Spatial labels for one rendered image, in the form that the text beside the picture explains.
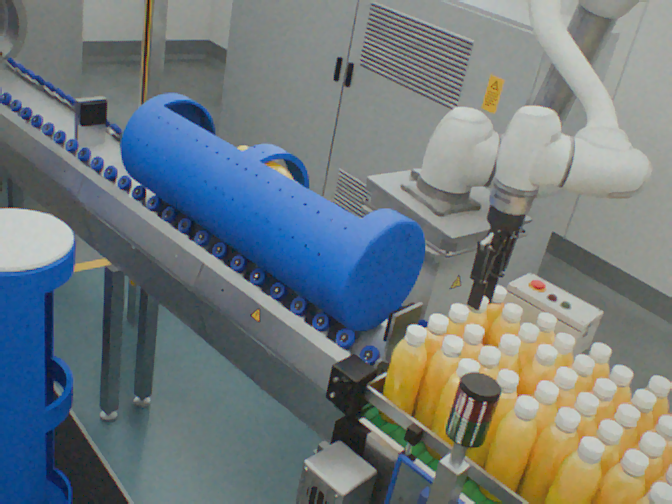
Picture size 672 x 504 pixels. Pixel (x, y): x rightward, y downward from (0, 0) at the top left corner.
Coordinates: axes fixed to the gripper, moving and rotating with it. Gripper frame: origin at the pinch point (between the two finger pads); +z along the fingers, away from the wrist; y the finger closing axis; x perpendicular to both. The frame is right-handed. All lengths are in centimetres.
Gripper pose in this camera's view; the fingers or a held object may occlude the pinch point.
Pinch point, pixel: (482, 291)
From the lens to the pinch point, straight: 167.8
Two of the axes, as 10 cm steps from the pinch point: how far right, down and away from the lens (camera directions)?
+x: 7.1, 4.3, -5.6
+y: -6.9, 2.3, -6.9
